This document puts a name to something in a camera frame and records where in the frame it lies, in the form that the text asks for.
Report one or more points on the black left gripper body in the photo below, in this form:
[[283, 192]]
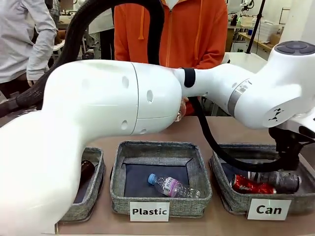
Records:
[[286, 147]]

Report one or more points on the silver crushed can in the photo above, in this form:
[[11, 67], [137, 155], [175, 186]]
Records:
[[285, 183]]

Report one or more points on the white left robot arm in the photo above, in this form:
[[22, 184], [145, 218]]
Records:
[[98, 98]]

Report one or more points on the crushed red drink can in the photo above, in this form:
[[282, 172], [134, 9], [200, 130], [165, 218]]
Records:
[[248, 186]]

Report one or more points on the white Can label sign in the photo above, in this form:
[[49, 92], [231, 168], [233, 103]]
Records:
[[269, 209]]

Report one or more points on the grey fabric basket for cans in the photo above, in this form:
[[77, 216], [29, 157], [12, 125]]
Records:
[[221, 182]]

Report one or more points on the grey fabric basket for plastic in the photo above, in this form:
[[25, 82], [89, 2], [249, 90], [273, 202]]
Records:
[[157, 206]]

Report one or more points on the grey fabric basket for bottles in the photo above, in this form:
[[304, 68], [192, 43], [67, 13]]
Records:
[[96, 172]]

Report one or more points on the person's left hand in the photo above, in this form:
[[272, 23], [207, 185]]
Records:
[[184, 101]]

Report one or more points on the white table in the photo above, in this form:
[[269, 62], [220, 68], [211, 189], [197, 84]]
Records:
[[246, 61]]

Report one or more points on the wooden workbench with boxes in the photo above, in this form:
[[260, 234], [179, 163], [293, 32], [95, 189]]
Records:
[[261, 37]]

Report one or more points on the clear plastic bottle blue cap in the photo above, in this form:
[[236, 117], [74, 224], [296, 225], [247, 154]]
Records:
[[172, 188]]

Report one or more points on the black tripod stand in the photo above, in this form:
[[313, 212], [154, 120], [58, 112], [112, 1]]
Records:
[[256, 24]]

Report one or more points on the white Plastic label sign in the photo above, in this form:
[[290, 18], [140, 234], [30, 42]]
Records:
[[149, 211]]

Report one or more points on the person in orange hoodie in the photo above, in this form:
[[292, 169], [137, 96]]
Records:
[[184, 34]]

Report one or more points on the brown glass beer bottle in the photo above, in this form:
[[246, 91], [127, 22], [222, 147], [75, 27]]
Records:
[[87, 169]]

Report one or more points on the person in grey shirt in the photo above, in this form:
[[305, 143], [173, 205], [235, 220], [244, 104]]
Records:
[[19, 37]]

